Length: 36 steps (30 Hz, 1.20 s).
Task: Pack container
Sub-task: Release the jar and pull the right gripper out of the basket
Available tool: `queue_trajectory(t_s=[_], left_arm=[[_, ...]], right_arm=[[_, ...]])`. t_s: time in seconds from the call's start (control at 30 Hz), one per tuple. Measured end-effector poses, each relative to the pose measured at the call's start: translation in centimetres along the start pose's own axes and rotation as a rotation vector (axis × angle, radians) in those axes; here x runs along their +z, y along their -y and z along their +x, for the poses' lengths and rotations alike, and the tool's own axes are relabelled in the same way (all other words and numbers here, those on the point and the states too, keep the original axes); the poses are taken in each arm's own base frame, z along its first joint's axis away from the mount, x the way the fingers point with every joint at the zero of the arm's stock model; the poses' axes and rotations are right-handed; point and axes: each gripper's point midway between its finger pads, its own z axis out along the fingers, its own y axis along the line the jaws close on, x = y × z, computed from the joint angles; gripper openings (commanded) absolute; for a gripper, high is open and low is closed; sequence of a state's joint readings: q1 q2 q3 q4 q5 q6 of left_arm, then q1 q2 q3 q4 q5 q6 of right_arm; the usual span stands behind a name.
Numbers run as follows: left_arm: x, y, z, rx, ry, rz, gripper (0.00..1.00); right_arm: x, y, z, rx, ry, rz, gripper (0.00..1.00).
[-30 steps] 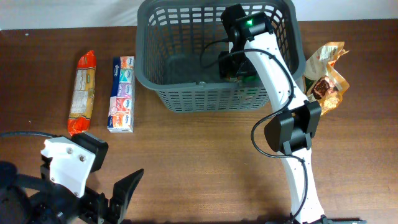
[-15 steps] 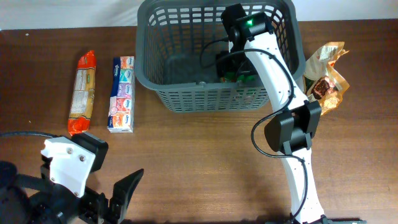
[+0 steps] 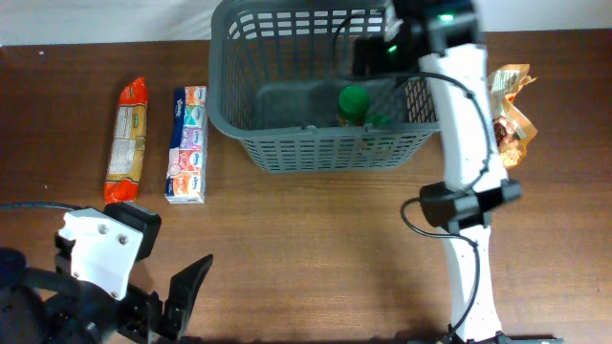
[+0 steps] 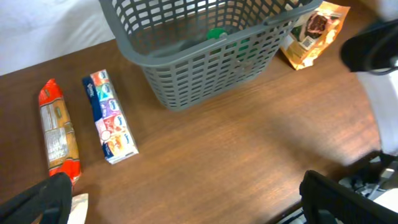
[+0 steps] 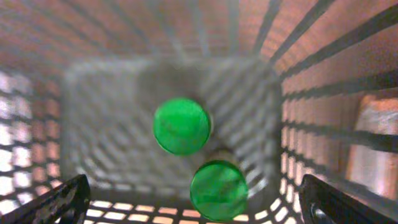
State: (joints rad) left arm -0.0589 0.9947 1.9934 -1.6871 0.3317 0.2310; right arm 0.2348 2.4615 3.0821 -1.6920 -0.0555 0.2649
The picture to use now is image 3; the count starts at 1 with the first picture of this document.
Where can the orange snack bag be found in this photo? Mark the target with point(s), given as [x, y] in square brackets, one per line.
[513, 130]

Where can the colourful tissue multipack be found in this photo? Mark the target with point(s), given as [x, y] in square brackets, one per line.
[188, 149]

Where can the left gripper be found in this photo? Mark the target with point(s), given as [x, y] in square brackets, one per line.
[148, 319]

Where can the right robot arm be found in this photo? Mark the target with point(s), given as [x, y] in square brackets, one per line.
[441, 42]

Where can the grey plastic basket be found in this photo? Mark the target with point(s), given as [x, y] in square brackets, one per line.
[276, 69]

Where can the orange noodle packet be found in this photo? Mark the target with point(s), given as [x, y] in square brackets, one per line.
[124, 171]

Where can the green lid jar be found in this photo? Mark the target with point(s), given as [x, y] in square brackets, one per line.
[353, 106]
[376, 141]

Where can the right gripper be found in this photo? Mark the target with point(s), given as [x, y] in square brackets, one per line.
[381, 64]

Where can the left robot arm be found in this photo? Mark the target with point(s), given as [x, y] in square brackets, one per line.
[27, 298]

